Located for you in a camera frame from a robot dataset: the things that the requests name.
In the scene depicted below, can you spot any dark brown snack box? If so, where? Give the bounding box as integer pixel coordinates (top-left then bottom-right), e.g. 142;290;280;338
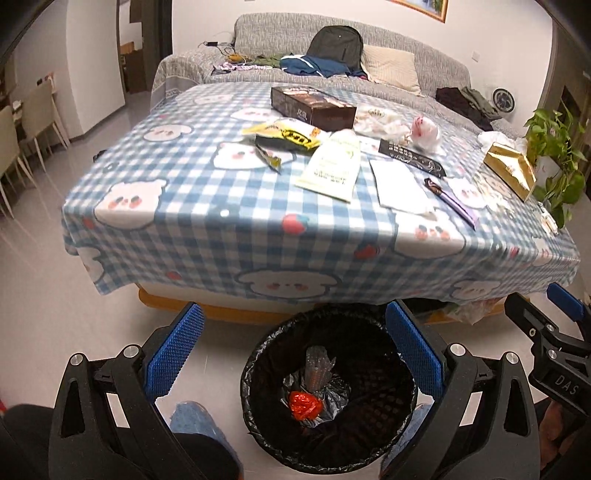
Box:
270;86;356;132

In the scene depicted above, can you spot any beige cushion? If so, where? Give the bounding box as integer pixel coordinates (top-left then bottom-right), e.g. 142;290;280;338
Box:
361;45;421;95

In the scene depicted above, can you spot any white drawstring pouch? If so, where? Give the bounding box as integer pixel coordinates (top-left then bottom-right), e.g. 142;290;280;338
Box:
353;105;411;143

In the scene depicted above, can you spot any clear red-print plastic bag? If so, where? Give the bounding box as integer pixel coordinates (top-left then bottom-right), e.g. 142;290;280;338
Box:
411;116;441;153

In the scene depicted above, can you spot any black bin with liner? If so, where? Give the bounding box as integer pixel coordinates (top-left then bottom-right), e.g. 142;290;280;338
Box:
240;304;418;475

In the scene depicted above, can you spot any red crumpled wrapper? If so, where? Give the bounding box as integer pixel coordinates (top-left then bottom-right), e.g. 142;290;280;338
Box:
288;391;324;421

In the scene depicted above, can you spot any framed wall picture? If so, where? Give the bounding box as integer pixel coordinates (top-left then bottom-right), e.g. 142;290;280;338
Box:
392;0;449;23

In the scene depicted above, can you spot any blue jacket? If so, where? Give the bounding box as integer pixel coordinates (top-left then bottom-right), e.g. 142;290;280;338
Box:
280;55;367;78

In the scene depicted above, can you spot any striped purple cloth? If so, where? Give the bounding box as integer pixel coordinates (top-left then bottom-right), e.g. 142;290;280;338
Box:
211;62;273;75

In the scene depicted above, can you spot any small black desk fan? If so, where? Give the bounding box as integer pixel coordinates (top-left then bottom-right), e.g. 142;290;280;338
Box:
492;87;516;114

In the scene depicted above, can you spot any dark green backpack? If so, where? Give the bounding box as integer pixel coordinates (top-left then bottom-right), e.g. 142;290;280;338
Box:
307;25;363;70

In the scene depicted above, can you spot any yellow black torn wrapper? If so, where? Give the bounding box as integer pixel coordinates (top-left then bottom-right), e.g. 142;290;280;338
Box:
254;141;283;173

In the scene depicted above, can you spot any black printed wrapper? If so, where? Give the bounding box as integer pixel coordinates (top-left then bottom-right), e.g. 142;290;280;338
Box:
379;139;446;179

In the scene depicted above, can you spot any plastic bag under table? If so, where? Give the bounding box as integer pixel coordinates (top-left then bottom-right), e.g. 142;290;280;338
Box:
444;299;498;325

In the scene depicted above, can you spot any gold foil bag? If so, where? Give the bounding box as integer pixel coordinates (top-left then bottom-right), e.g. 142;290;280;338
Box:
484;143;536;202

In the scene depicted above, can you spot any person's right hand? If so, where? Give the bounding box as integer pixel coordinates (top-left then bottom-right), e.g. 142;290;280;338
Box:
539;400;575;469

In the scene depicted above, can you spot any grey fabric sofa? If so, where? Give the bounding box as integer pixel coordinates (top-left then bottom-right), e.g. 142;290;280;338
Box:
150;13;522;138

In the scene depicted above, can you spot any blue checkered bear tablecloth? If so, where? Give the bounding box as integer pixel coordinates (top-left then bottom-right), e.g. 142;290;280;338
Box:
62;82;580;304

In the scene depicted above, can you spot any beige dining chair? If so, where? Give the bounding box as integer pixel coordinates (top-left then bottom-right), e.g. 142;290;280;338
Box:
19;81;69;172

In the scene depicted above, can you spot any wooden coffee table frame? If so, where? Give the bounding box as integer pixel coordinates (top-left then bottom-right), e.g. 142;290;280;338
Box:
137;283;504;326

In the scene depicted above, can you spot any clear crumpled plastic wrapper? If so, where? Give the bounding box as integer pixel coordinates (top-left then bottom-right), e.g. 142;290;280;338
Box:
281;346;351;428

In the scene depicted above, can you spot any green potted plant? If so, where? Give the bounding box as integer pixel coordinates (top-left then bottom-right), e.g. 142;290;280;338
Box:
525;105;587;229

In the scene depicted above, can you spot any white paper sheet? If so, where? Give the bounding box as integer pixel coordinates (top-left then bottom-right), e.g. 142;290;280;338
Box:
370;159;435;216

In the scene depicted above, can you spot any white cream tube pouch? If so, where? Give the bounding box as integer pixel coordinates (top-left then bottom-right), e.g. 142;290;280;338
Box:
295;129;362;202

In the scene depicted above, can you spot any yellow white snack bag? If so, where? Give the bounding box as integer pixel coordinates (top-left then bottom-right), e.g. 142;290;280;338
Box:
242;117;332;153

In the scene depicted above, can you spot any dark clothes pile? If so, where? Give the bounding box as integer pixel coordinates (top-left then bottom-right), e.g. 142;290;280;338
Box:
436;87;501;131

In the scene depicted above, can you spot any white crumpled tissue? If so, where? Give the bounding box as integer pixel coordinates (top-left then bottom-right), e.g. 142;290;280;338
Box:
477;131;527;154

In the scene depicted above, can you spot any olive green cloth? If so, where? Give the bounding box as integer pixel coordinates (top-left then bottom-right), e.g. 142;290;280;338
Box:
249;53;286;69

